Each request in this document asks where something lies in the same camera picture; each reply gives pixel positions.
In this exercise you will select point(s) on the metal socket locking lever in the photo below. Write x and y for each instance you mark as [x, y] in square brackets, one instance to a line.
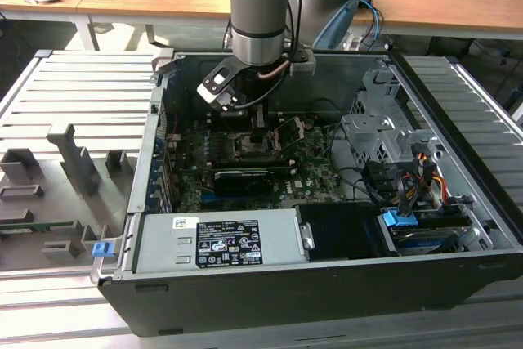
[229, 128]
[282, 119]

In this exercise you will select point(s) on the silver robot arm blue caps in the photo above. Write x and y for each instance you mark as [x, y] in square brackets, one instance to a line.
[257, 10]

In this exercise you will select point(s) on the CPU socket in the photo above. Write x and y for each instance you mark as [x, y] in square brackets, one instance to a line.
[241, 146]

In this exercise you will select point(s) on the black RAM slot white clips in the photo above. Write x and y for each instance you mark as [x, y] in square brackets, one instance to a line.
[284, 169]
[249, 160]

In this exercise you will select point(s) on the blue expansion slot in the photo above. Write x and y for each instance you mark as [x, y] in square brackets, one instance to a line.
[212, 198]

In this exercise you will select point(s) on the green motherboard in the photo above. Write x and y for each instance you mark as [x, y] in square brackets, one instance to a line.
[310, 161]

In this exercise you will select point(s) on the black graphics card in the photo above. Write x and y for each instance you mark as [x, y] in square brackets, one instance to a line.
[245, 181]

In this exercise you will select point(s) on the silver metal drive cage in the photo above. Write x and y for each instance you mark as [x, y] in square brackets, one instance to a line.
[367, 128]

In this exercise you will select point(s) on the black plastic shroud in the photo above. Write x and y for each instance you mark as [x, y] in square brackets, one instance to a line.
[339, 230]

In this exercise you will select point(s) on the grey power supply box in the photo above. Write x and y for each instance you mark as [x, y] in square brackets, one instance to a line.
[163, 242]

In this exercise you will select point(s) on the grey parts rack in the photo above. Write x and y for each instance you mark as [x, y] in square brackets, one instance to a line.
[73, 161]

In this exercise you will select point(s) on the hard disk in blue carrier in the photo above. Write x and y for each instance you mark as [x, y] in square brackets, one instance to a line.
[398, 218]

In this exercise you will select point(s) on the black open PC case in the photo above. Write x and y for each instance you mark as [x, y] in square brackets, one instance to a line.
[286, 304]

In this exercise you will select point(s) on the blue release latch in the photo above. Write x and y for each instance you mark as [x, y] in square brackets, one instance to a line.
[103, 250]

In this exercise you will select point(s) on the green RAM stick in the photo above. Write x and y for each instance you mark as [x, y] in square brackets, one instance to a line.
[37, 226]

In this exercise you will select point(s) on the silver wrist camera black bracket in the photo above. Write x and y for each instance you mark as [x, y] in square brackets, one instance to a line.
[210, 91]

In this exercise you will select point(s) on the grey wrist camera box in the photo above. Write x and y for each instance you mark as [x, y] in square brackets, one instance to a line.
[304, 63]

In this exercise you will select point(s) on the grey metal bracket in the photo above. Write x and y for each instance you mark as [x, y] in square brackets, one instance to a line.
[162, 61]

